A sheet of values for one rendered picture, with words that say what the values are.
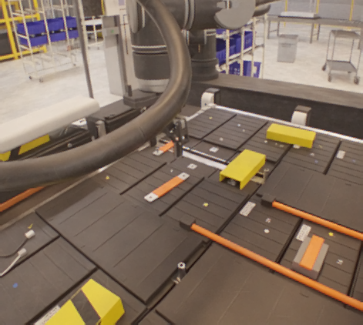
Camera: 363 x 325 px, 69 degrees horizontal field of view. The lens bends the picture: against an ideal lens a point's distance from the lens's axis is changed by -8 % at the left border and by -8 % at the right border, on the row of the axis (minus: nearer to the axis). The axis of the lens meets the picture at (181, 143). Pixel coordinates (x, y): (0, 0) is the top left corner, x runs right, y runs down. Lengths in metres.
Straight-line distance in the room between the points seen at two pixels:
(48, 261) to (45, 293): 0.08
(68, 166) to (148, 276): 0.35
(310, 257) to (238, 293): 0.15
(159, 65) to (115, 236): 0.38
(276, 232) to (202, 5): 0.51
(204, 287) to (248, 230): 0.18
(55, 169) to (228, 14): 0.47
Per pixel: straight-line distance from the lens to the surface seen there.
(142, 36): 0.59
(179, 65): 0.38
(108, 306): 0.51
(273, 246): 0.65
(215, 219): 0.69
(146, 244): 0.63
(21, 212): 0.86
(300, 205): 0.75
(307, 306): 0.57
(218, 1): 0.62
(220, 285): 0.56
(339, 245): 0.69
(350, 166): 0.97
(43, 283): 0.64
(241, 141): 1.01
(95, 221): 0.71
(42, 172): 0.29
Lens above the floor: 1.48
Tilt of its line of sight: 28 degrees down
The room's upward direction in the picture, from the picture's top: 3 degrees counter-clockwise
